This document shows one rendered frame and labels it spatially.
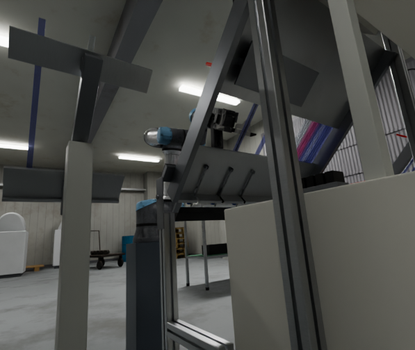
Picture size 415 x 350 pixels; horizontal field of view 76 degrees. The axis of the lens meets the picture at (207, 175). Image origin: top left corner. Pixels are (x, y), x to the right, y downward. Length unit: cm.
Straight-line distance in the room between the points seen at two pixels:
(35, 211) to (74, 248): 892
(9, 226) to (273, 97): 716
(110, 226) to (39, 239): 206
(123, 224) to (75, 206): 919
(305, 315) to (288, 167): 24
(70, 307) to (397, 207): 67
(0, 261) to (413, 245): 729
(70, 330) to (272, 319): 45
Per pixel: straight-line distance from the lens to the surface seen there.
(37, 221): 962
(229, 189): 105
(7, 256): 739
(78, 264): 74
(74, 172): 76
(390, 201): 44
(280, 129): 50
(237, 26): 77
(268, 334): 61
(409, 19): 82
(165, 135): 113
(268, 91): 54
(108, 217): 982
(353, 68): 51
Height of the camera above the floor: 55
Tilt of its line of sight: 13 degrees up
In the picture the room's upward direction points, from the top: 4 degrees counter-clockwise
